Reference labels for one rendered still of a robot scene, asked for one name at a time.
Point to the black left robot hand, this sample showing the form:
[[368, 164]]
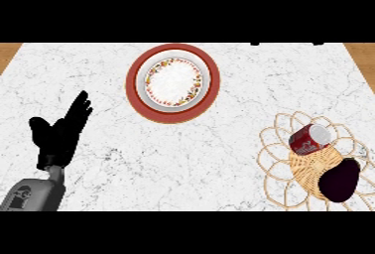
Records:
[[58, 139]]

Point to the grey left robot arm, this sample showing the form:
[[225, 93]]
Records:
[[35, 195]]

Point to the white plate with red rim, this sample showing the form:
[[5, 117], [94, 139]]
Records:
[[173, 82]]

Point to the woven wicker placemat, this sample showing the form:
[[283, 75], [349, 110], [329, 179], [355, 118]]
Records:
[[305, 165]]

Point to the dark purple eggplant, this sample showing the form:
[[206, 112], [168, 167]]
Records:
[[340, 180]]

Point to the red soda can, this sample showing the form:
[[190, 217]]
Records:
[[311, 139]]

